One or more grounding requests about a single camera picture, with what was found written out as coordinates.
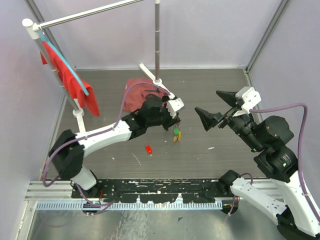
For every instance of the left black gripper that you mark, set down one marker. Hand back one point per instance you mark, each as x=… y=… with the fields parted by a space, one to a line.
x=172 y=121

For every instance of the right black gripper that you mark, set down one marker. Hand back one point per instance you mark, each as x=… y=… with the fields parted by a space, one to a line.
x=230 y=97

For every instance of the keyring with yellow tag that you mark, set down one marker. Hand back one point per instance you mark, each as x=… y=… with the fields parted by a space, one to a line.
x=176 y=138

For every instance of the green tagged key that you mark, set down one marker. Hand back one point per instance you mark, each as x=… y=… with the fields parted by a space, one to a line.
x=176 y=131

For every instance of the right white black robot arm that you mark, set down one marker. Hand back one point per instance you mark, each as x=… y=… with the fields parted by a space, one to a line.
x=296 y=216

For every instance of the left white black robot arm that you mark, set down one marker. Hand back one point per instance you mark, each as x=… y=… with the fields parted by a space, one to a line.
x=70 y=149

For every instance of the red tagged key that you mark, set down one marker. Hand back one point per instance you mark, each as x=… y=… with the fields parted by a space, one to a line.
x=149 y=149

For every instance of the maroon cloth bag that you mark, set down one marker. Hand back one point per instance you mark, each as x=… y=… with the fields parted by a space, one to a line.
x=139 y=93

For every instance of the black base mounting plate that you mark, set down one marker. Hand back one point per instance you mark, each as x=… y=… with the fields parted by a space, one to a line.
x=159 y=191

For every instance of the red hanging cloth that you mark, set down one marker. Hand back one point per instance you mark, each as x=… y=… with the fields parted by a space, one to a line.
x=71 y=84

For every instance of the blue clothes hanger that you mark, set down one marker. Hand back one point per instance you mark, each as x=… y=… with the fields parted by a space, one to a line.
x=71 y=70

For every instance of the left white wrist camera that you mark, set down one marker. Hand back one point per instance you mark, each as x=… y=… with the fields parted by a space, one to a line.
x=174 y=106

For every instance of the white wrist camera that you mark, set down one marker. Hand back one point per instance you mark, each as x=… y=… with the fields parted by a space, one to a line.
x=247 y=98
x=174 y=106

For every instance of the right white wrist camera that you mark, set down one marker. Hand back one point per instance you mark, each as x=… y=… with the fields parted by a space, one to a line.
x=247 y=98

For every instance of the white slotted cable duct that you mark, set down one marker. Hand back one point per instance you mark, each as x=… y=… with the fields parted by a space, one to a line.
x=81 y=205

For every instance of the aluminium frame post right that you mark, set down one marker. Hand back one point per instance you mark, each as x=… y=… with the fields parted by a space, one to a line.
x=280 y=10

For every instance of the aluminium frame post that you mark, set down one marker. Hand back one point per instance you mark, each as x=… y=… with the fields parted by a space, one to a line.
x=37 y=14
x=280 y=10

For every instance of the aluminium frame post left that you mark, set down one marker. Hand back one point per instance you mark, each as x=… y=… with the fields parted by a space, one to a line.
x=37 y=14

